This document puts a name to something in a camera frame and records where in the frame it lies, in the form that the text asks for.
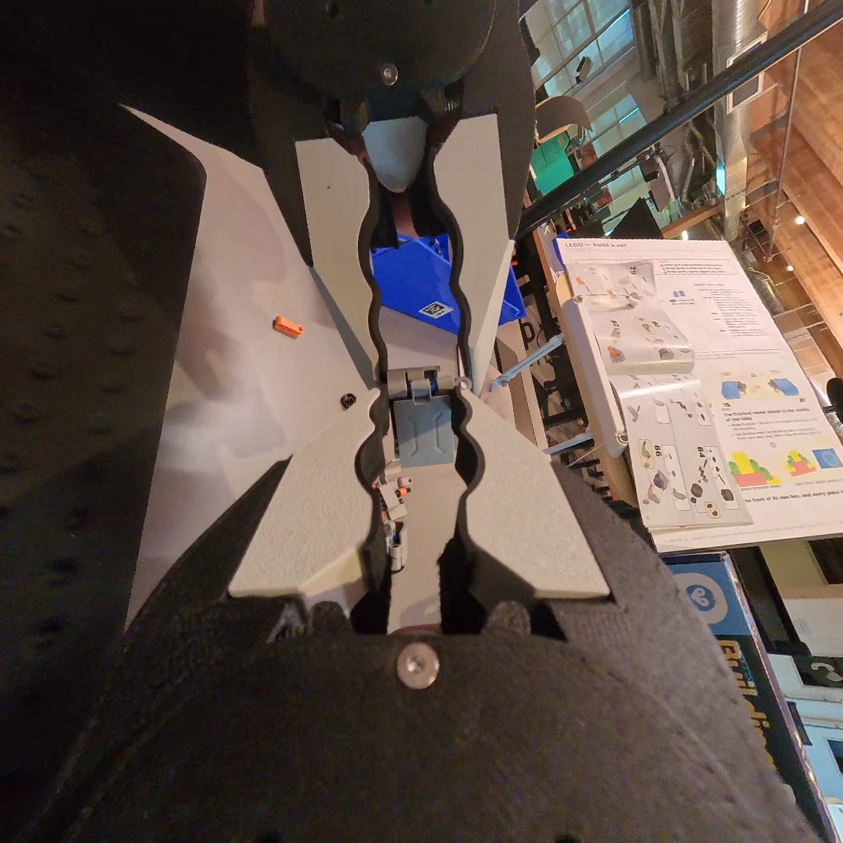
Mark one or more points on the orange curved brick piece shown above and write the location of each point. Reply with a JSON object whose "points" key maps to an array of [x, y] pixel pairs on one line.
{"points": [[288, 325]]}

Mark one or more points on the small grey brick hinge assembly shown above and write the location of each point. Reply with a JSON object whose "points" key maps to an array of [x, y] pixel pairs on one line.
{"points": [[425, 434]]}

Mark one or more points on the white printed instruction sheet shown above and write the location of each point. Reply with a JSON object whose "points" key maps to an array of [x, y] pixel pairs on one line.
{"points": [[757, 316]]}

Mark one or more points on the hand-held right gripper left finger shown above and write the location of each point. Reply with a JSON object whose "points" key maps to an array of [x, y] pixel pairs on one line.
{"points": [[309, 527]]}

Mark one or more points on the blue bin with tag label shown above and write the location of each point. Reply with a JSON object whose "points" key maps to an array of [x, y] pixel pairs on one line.
{"points": [[415, 283]]}

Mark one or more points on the brick building instruction booklet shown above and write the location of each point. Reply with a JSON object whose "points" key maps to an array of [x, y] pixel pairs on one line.
{"points": [[665, 428]]}

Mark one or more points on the black dimpled cushion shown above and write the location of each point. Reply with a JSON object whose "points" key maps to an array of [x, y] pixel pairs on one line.
{"points": [[79, 395]]}

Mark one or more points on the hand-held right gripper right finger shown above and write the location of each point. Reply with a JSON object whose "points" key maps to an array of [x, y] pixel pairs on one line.
{"points": [[527, 527]]}

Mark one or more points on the person's left hand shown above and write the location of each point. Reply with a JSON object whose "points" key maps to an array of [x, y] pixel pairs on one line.
{"points": [[411, 220]]}

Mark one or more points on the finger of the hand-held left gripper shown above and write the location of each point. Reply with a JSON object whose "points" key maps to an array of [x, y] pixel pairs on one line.
{"points": [[474, 197], [336, 211]]}

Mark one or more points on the dark blue toy box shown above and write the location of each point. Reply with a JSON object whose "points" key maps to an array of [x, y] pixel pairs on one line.
{"points": [[724, 625]]}

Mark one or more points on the white document stand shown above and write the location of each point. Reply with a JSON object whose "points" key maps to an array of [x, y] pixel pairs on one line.
{"points": [[609, 428]]}

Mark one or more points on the grey orange brick wheel assembly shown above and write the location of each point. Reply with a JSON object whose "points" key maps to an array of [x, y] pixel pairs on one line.
{"points": [[397, 520]]}

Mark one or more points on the black metal pole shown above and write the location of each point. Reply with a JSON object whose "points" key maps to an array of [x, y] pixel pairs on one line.
{"points": [[658, 135]]}

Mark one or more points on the black curved chair back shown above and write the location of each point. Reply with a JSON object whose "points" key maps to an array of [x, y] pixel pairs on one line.
{"points": [[563, 112]]}

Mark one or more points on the green container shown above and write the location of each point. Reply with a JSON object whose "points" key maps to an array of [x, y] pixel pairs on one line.
{"points": [[553, 171]]}

